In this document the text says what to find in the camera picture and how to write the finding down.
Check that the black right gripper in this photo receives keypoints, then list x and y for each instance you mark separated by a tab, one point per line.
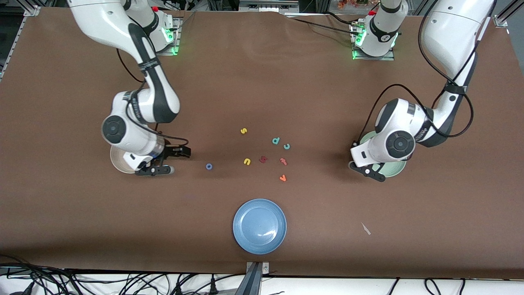
171	153

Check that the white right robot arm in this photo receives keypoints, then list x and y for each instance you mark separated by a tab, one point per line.
98	16

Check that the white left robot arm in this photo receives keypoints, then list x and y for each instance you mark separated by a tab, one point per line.
450	32

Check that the green round plate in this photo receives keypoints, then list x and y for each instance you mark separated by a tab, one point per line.
395	170

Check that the beige round plate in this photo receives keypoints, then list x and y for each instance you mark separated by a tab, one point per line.
118	162

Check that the white paper scrap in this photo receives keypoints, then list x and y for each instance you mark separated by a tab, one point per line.
365	228

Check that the blue round plate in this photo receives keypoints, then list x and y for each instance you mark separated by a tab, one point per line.
259	226

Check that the brown table cover sheet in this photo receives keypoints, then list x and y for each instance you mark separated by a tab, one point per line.
82	225

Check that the orange flowers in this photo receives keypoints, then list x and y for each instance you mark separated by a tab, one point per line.
352	3

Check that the grey metal box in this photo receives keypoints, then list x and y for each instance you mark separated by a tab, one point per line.
268	5

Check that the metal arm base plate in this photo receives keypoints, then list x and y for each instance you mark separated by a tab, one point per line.
380	58
177	28

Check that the metal camera pole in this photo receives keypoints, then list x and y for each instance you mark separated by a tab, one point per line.
253	282

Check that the aluminium frame rail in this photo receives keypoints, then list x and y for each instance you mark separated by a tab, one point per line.
501	19
30	10
10	53

